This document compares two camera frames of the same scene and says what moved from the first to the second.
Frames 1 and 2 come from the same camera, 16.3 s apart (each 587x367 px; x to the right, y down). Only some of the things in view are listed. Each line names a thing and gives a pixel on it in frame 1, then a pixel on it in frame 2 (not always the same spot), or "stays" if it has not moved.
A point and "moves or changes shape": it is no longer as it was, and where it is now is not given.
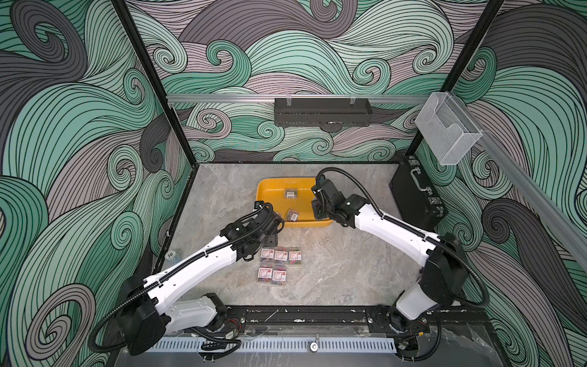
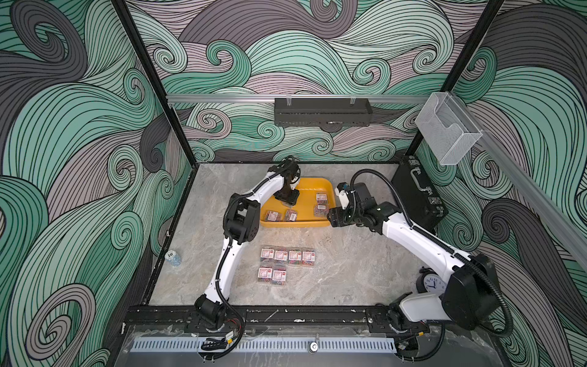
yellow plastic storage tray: (292, 196) stays
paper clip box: (267, 254) stays
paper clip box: (290, 193) moves or changes shape
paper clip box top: (295, 257) stays
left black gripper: (272, 239) to (293, 200)
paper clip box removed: (264, 274) stays
